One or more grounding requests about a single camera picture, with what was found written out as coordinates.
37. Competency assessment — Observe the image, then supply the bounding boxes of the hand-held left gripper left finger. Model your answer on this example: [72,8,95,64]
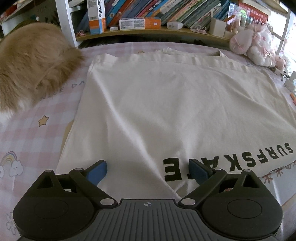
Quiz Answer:
[28,160,116,208]

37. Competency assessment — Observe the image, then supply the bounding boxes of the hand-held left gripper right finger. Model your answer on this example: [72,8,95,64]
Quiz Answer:
[179,159,270,208]

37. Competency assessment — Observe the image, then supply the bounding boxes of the white printed T-shirt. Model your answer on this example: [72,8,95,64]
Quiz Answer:
[56,47,296,200]

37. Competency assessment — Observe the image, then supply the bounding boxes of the pink checked cartoon desk mat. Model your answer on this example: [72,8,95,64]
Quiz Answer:
[0,42,296,241]

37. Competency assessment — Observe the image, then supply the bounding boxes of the orange fluffy cat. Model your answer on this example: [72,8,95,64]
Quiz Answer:
[0,22,86,122]

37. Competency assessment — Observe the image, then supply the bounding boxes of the small pink plush toy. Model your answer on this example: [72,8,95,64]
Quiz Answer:
[274,56,287,70]

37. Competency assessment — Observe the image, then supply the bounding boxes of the white pink plush bunny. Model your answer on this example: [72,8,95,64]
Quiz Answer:
[230,23,281,67]

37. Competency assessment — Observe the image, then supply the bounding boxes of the small white square box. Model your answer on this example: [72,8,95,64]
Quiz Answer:
[210,18,226,37]

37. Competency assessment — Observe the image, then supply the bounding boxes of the tall white orange box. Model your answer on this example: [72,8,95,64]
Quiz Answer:
[87,0,107,35]

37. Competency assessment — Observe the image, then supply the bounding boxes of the long white orange box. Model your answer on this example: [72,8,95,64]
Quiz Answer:
[119,17,162,30]

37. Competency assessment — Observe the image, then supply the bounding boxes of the row of colourful books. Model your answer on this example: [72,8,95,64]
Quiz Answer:
[79,0,271,29]

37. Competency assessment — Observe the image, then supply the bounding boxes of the wooden side shelf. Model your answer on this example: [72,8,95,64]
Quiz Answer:
[0,0,58,37]

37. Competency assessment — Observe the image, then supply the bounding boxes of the white frame wooden bookshelf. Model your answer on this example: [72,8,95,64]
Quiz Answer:
[54,0,293,55]

